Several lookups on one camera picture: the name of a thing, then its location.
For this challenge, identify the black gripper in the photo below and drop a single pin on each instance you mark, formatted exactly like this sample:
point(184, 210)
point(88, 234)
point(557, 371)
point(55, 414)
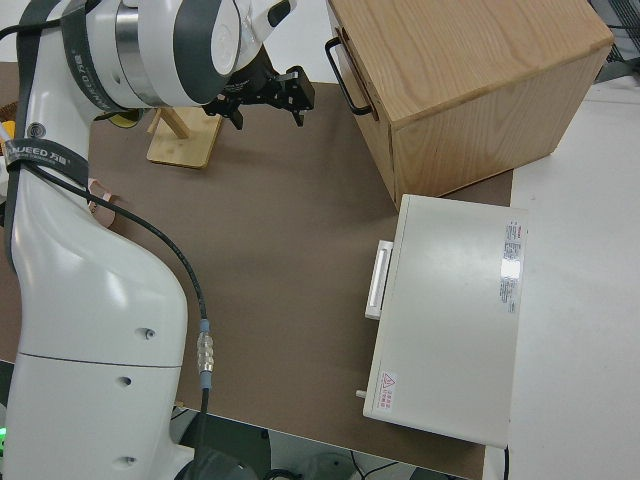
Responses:
point(247, 82)

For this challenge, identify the yellow corn cob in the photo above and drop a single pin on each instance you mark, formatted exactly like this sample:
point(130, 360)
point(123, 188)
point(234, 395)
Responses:
point(5, 127)

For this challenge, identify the wooden cabinet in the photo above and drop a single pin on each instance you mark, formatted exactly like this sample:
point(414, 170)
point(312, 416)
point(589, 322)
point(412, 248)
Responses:
point(475, 75)

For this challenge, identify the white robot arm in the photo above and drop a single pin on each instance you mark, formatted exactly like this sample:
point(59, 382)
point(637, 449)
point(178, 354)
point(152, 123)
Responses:
point(75, 300)

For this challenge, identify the cream toaster oven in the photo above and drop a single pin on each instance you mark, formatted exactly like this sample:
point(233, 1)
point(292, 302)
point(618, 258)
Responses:
point(450, 310)

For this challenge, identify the pink mug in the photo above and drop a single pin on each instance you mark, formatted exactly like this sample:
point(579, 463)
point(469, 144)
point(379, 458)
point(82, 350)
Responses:
point(105, 212)

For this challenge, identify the wooden mug rack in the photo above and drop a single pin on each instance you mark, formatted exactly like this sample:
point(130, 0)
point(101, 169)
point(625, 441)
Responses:
point(185, 147)

